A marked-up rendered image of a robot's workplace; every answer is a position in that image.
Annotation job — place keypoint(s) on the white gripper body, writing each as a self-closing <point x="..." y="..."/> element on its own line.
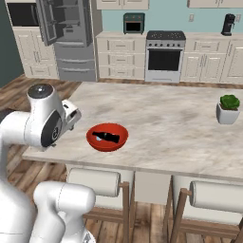
<point x="73" y="118"/>

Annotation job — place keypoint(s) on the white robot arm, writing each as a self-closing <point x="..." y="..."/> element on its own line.
<point x="19" y="133"/>

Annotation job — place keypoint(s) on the pale blue ice cube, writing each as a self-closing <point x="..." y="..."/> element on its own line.
<point x="98" y="138"/>

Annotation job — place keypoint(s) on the red bowl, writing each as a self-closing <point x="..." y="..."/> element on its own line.
<point x="107" y="146"/>

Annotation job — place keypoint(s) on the grey steel fridge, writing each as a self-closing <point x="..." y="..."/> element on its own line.
<point x="76" y="60"/>

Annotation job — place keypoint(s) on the grey fridge door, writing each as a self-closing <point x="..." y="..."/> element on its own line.
<point x="47" y="22"/>

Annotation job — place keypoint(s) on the black soda bottle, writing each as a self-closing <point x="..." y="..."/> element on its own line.
<point x="109" y="137"/>

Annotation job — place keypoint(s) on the wooden stool with white backrest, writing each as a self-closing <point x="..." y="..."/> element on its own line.
<point x="215" y="196"/>
<point x="95" y="182"/>

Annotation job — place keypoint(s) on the cream tall cupboard run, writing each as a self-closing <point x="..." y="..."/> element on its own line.
<point x="34" y="53"/>

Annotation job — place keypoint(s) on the cream base cupboard with drawers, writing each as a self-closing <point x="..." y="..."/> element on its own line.
<point x="121" y="57"/>

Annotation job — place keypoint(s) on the steel oven with black hob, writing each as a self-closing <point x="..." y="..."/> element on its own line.
<point x="164" y="60"/>

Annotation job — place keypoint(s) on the dark green toaster oven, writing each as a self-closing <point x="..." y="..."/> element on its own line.
<point x="134" y="23"/>

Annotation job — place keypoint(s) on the black built-in microwave oven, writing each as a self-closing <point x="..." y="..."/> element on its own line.
<point x="22" y="14"/>

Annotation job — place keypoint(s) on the cream base cupboard with doors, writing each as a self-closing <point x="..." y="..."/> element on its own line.
<point x="212" y="60"/>

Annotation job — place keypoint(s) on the green plant in white pot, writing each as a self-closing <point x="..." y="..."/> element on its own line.
<point x="228" y="115"/>

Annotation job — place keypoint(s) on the black coffee machine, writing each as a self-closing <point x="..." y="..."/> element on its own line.
<point x="228" y="25"/>

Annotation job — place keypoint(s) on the cream wall cupboard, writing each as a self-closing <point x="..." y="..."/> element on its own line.
<point x="215" y="3"/>
<point x="121" y="3"/>

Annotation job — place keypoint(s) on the white wall socket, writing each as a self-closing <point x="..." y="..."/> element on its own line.
<point x="238" y="18"/>
<point x="191" y="17"/>

